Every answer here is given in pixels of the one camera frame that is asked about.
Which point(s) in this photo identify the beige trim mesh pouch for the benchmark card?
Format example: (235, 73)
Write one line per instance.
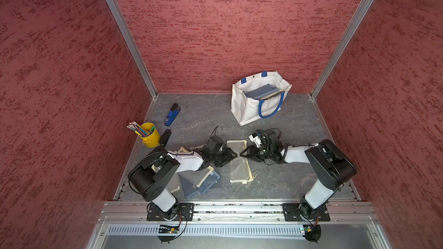
(197, 178)

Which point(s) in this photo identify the yellow pencil cup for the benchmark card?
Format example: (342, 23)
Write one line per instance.
(151, 138)

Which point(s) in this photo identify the large blue mesh pouch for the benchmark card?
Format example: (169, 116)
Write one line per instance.
(263, 92)

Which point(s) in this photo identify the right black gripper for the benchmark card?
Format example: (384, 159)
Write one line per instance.
(252, 149)

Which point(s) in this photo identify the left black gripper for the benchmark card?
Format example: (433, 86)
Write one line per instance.
(228, 157)

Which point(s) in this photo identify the left aluminium corner post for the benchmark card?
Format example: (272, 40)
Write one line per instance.
(130, 42)

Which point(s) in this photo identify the right aluminium corner post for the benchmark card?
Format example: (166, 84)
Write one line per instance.
(348, 34)

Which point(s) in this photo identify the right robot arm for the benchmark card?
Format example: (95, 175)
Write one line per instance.
(331, 166)

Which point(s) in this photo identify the coloured pencils bundle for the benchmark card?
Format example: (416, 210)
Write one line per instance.
(138, 129)

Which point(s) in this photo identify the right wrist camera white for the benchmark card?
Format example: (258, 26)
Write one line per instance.
(256, 139)

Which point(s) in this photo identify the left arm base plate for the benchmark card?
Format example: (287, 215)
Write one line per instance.
(179, 212)

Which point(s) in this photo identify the white canvas tote bag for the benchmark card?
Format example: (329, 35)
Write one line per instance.
(247, 110)

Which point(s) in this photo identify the aluminium corner post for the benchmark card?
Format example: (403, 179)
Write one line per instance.
(348, 34)
(130, 42)

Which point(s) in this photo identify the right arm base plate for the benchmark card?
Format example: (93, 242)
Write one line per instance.
(304, 213)

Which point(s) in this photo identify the aluminium front rail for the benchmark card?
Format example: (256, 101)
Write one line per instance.
(250, 218)

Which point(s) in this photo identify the blue stapler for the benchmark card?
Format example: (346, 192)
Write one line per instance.
(172, 114)

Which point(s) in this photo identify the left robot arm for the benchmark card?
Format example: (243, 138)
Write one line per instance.
(150, 176)

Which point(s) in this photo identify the dark blue mesh pouch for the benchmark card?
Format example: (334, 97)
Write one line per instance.
(212, 182)

